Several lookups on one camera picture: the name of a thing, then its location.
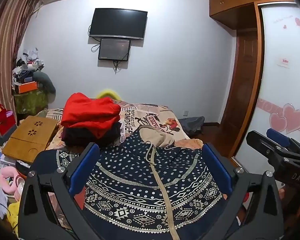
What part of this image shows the navy patterned hooded garment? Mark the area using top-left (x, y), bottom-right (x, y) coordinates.
top-left (35, 125), bottom-right (243, 240)

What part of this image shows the dark folded clothes stack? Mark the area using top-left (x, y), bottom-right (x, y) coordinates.
top-left (62, 122), bottom-right (121, 148)

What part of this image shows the yellow knitted blanket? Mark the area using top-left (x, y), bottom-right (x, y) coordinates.
top-left (7, 202), bottom-right (20, 235)

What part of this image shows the wooden wardrobe with sliding door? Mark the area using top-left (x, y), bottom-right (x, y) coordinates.
top-left (209, 0), bottom-right (300, 174)

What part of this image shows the pink plush toy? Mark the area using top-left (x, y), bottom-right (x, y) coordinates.
top-left (0, 166), bottom-right (25, 202)

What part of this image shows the brown wooden door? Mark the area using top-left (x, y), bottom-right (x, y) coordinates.
top-left (221, 29), bottom-right (258, 157)

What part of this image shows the wooden folding lap desk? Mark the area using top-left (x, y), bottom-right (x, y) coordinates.
top-left (2, 116), bottom-right (58, 163)

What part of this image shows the dark bag on floor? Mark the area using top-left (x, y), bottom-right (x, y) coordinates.
top-left (179, 116), bottom-right (205, 137)

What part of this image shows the red folded garment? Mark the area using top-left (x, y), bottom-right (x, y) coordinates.
top-left (61, 93), bottom-right (121, 139)

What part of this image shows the orange box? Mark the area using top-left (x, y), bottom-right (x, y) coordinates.
top-left (16, 81), bottom-right (38, 94)

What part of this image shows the printed bed blanket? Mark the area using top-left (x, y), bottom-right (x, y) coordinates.
top-left (41, 100), bottom-right (203, 153)

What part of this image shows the grey neck pillow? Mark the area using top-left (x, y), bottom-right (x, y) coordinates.
top-left (33, 71), bottom-right (56, 94)

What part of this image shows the yellow foam tube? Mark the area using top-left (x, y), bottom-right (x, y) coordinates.
top-left (96, 89), bottom-right (121, 100)

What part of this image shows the striped brown curtain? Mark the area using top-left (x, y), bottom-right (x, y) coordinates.
top-left (0, 0), bottom-right (40, 110)

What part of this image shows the large wall television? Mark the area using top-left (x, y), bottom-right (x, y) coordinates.
top-left (89, 8), bottom-right (148, 40)

